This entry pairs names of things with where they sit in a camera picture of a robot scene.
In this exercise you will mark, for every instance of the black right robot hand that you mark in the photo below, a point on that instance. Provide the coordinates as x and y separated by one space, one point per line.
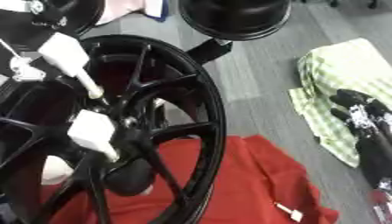
375 145

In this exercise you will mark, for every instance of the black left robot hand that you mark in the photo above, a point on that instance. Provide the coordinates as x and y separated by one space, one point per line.
23 43

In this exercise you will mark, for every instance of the pale pink fabric item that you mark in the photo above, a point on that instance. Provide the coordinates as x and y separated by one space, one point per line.
127 10

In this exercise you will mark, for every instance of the black stand bracket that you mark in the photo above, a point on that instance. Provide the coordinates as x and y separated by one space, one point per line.
209 51

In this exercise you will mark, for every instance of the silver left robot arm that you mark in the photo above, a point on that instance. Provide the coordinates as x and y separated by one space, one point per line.
14 5

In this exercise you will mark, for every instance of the black spoked wheel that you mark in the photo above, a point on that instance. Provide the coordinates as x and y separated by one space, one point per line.
207 116

